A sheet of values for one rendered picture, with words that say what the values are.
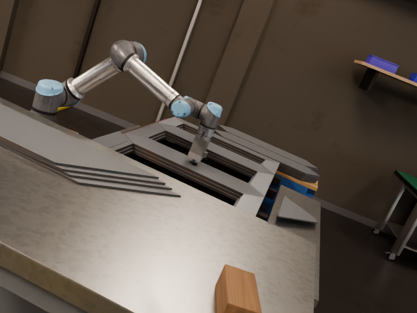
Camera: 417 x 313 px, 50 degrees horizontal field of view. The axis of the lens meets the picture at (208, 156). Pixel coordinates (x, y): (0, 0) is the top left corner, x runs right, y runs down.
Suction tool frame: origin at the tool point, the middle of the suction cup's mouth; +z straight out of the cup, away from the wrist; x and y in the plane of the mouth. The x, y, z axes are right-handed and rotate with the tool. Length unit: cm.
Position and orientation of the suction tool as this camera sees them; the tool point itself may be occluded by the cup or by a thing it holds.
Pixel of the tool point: (192, 166)
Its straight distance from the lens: 211.1
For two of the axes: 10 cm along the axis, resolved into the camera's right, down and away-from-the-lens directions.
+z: -3.6, 8.9, 2.7
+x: -9.1, -4.0, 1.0
